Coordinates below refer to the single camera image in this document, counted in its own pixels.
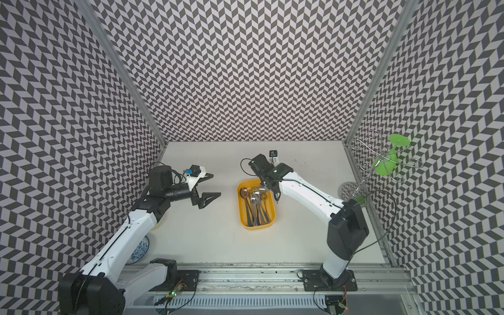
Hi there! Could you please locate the yellow plastic storage box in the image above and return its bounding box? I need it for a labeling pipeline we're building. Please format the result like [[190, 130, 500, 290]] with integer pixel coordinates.
[[237, 179, 276, 230]]

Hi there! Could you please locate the plain silver spoon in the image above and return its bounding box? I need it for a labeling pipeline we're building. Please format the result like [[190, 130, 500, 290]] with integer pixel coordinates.
[[253, 186, 269, 201]]

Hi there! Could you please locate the silver ornate spoon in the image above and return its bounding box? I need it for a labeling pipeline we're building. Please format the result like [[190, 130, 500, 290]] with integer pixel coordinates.
[[249, 194, 259, 227]]

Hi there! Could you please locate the copper long spoon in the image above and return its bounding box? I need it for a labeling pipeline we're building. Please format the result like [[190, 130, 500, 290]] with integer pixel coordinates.
[[240, 187, 253, 227]]

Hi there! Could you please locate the gold handled utensil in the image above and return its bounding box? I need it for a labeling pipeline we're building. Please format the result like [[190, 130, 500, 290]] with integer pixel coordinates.
[[261, 200, 271, 223]]

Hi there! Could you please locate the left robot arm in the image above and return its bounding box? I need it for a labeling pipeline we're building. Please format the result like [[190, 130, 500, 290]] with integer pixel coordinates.
[[58, 165, 221, 314]]

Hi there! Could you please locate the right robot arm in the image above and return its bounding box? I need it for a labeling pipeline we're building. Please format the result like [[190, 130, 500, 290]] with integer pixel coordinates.
[[248, 154, 370, 280]]

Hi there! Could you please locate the blue patterned bowl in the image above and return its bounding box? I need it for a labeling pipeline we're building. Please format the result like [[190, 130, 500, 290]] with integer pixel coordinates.
[[126, 236, 150, 265]]

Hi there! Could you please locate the green metal cup rack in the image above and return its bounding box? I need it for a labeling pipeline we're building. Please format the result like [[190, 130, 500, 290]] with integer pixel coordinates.
[[338, 134, 423, 206]]

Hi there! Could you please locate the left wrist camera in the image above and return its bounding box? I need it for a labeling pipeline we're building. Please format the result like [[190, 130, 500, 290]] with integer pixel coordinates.
[[183, 165, 207, 192]]

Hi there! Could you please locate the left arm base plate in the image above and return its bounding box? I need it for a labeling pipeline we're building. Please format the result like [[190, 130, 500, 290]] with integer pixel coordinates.
[[149, 270, 200, 292]]

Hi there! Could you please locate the aluminium front rail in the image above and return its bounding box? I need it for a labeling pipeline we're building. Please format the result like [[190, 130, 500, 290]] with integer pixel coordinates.
[[84, 262, 418, 300]]

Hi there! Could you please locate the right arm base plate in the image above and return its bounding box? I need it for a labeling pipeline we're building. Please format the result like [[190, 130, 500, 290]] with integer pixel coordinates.
[[297, 269, 358, 292]]

